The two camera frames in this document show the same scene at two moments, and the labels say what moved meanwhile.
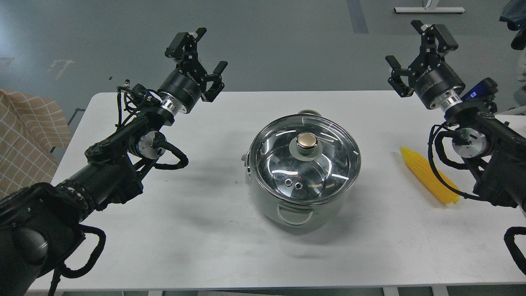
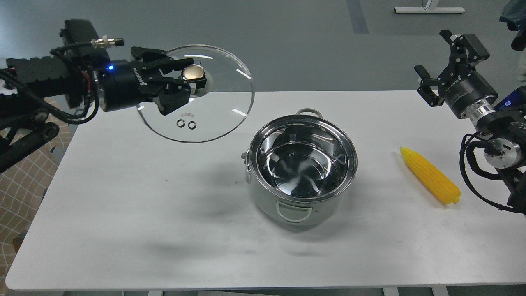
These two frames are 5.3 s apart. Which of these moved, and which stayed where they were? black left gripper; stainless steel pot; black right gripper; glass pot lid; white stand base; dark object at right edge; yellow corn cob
Moved: glass pot lid; black right gripper; black left gripper
Stayed: stainless steel pot; yellow corn cob; white stand base; dark object at right edge
